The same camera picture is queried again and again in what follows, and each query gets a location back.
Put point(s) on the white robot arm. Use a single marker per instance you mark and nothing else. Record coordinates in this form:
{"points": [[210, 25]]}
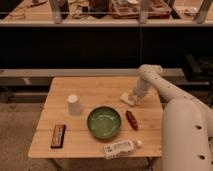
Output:
{"points": [[187, 123]]}

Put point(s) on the red-brown snack bar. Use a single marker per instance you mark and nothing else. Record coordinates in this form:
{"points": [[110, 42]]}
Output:
{"points": [[132, 120]]}

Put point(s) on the white upside-down cup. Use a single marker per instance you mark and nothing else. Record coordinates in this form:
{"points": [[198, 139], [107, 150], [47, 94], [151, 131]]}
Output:
{"points": [[74, 105]]}

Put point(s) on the white plastic bottle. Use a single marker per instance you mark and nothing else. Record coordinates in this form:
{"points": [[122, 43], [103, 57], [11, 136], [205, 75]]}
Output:
{"points": [[121, 148]]}

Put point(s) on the long wooden workbench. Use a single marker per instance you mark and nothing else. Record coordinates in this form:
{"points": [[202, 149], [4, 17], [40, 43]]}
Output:
{"points": [[95, 13]]}

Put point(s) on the green bowl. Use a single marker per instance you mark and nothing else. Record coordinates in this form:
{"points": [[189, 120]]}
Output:
{"points": [[104, 122]]}

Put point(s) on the wooden table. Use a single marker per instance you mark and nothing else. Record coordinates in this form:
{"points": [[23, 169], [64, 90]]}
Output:
{"points": [[81, 151]]}

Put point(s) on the white sponge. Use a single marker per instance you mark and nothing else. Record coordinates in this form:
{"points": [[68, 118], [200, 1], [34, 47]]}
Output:
{"points": [[126, 98]]}

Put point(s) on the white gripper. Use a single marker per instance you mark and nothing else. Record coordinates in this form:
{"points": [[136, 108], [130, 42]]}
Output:
{"points": [[141, 88]]}

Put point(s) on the red tray on workbench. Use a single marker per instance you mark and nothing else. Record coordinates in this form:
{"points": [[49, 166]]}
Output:
{"points": [[131, 9]]}

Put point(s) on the brown chocolate bar box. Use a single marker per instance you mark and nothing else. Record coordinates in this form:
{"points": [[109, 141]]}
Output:
{"points": [[58, 136]]}

